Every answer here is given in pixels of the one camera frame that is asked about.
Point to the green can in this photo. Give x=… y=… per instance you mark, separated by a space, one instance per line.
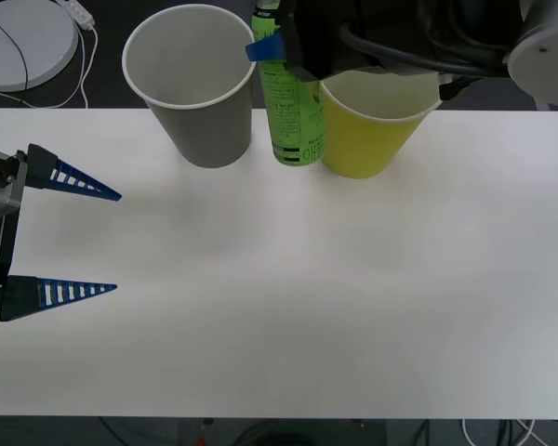
x=283 y=116

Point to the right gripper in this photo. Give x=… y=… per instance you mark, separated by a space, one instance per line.
x=335 y=42

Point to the white round base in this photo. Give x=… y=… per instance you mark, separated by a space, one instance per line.
x=23 y=46

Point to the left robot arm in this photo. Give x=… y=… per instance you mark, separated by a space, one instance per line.
x=2 y=186

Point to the yellow-green plastic bin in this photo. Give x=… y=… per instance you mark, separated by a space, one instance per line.
x=362 y=144

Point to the grey plastic bin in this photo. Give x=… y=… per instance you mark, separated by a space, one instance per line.
x=214 y=135

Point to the white power strip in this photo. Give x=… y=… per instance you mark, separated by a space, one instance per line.
x=80 y=11

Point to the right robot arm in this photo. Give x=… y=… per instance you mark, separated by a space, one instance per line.
x=539 y=46

